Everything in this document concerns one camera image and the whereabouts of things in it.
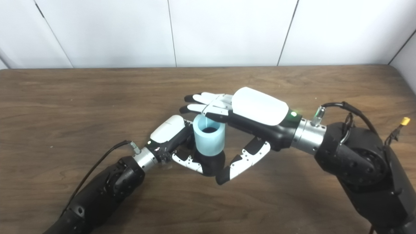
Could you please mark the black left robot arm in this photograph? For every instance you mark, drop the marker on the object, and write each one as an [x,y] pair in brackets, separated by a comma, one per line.
[104,191]

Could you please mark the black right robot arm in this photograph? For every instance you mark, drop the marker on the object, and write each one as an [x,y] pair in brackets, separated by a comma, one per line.
[367,162]

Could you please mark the black-white left robot hand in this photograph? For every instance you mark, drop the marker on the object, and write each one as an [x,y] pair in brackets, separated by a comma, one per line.
[167,128]

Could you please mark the black funnel-shaped nozzle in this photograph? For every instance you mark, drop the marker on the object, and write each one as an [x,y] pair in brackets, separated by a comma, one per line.
[211,164]

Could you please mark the black-white right robot hand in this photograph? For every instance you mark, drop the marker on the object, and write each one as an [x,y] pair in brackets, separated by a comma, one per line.
[260,107]

